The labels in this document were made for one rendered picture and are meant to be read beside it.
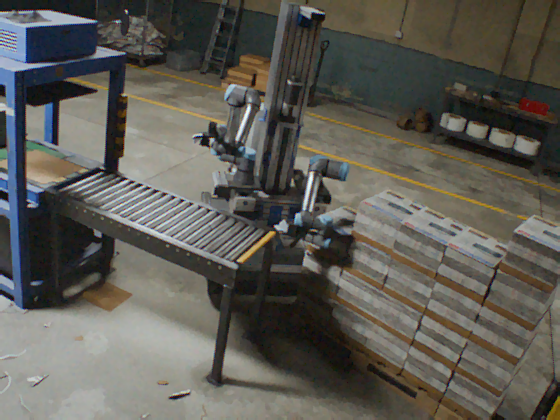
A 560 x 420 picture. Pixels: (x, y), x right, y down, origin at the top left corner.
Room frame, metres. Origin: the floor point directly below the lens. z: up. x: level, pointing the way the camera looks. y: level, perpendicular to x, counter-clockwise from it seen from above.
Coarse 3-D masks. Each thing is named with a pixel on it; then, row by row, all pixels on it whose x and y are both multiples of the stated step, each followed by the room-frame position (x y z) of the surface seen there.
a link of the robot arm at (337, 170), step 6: (330, 162) 3.17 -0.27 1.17; (336, 162) 3.18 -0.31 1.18; (342, 162) 3.20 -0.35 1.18; (330, 168) 3.15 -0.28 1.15; (336, 168) 3.15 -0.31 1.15; (342, 168) 3.15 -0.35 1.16; (348, 168) 3.18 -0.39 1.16; (324, 174) 3.15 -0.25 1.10; (330, 174) 3.14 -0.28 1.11; (336, 174) 3.14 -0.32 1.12; (342, 174) 3.14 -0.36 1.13; (348, 174) 3.22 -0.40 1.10; (342, 180) 3.15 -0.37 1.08
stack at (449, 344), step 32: (352, 224) 3.10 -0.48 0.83; (352, 256) 2.89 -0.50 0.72; (384, 256) 2.76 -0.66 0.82; (352, 288) 2.84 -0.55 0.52; (416, 288) 2.63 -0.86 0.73; (448, 288) 2.52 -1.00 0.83; (352, 320) 2.82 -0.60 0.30; (384, 320) 2.69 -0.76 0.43; (416, 320) 2.57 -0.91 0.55; (352, 352) 2.77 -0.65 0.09; (384, 352) 2.65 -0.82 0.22; (416, 352) 2.54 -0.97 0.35; (448, 352) 2.43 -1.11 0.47; (384, 384) 2.60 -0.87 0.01; (416, 384) 2.50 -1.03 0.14; (448, 384) 2.42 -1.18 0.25
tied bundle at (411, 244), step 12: (408, 228) 2.71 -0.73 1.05; (408, 240) 2.70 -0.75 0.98; (420, 240) 2.66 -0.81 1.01; (432, 240) 2.62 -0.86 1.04; (396, 252) 2.73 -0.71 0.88; (408, 252) 2.68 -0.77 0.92; (420, 252) 2.65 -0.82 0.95; (432, 252) 2.61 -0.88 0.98; (444, 252) 2.60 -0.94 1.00; (420, 264) 2.63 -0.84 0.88; (432, 264) 2.60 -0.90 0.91
